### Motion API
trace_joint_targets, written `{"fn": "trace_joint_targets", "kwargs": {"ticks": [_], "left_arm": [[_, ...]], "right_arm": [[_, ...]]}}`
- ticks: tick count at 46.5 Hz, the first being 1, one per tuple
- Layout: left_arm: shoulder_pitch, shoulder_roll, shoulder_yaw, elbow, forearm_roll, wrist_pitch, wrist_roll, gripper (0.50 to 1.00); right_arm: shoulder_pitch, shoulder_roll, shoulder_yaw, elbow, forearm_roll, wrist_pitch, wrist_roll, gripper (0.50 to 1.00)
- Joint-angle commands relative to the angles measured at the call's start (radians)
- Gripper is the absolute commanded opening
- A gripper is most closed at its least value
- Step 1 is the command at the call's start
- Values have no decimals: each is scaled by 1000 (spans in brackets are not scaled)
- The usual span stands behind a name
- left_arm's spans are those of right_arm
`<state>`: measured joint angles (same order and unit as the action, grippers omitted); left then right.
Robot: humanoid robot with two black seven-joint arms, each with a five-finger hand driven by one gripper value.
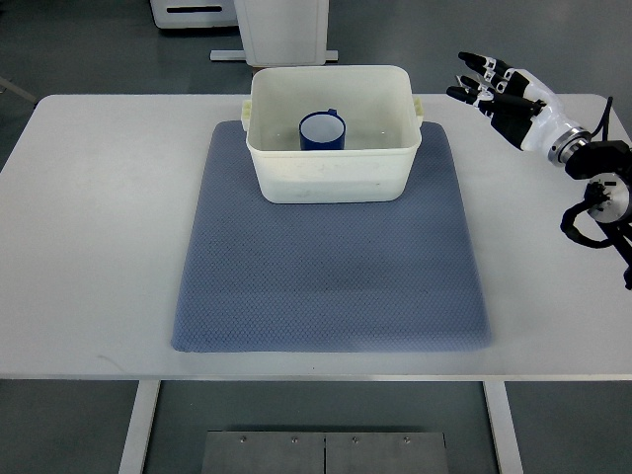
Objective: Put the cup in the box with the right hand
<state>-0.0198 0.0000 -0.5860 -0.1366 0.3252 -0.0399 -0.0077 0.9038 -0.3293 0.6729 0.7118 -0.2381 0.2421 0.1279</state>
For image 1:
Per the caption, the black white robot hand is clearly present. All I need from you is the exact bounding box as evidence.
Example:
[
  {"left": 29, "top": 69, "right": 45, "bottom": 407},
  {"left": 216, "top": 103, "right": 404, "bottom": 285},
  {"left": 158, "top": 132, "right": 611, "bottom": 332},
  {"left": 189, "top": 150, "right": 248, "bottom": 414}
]
[{"left": 446, "top": 51, "right": 591, "bottom": 167}]

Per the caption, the blue enamel mug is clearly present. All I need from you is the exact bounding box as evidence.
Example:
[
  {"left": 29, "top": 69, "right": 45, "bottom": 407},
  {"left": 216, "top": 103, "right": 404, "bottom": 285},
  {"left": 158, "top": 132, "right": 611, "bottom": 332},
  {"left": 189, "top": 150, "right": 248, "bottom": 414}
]
[{"left": 298, "top": 109, "right": 347, "bottom": 151}]

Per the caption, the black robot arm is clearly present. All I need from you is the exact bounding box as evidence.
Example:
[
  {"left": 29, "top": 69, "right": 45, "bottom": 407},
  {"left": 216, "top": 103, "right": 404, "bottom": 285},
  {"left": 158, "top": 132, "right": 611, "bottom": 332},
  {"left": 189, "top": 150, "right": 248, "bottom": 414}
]
[{"left": 560, "top": 97, "right": 631, "bottom": 264}]

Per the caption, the white plastic box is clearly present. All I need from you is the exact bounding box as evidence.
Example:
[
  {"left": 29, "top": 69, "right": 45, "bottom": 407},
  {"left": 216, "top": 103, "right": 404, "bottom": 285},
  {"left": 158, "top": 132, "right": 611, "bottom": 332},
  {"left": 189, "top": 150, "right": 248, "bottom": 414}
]
[{"left": 242, "top": 65, "right": 424, "bottom": 203}]

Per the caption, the blue textured mat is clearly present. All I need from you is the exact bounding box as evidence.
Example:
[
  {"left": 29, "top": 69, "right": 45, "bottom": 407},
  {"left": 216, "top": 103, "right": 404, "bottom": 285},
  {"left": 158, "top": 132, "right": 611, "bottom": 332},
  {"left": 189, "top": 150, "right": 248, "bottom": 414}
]
[{"left": 172, "top": 121, "right": 491, "bottom": 353}]

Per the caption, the right white table leg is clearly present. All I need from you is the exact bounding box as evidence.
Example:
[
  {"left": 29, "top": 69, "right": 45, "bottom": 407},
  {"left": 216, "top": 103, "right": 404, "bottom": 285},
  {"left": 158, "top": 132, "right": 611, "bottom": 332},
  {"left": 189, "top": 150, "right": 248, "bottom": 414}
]
[{"left": 483, "top": 381, "right": 523, "bottom": 474}]

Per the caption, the white table leg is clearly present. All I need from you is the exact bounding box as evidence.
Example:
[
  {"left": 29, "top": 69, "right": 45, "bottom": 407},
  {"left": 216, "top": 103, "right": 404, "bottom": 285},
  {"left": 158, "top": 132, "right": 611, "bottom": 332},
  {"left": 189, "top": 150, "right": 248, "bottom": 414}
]
[
  {"left": 118, "top": 380, "right": 161, "bottom": 474},
  {"left": 483, "top": 381, "right": 523, "bottom": 474}
]

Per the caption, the white cabinet with slot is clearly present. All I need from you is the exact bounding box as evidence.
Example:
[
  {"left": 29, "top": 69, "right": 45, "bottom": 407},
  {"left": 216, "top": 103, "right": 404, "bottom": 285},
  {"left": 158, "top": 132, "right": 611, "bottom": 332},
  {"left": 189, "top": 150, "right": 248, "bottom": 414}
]
[{"left": 149, "top": 0, "right": 238, "bottom": 30}]

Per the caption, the left white table leg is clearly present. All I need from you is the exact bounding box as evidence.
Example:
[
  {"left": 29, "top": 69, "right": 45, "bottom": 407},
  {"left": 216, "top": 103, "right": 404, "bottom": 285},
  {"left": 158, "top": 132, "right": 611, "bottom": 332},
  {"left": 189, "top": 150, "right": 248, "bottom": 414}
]
[{"left": 118, "top": 380, "right": 161, "bottom": 474}]

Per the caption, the white machine pedestal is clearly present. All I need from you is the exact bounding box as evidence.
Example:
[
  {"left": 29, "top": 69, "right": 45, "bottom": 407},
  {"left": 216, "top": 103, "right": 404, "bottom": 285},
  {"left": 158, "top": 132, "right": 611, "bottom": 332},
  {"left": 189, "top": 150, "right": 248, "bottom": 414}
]
[{"left": 209, "top": 0, "right": 339, "bottom": 68}]

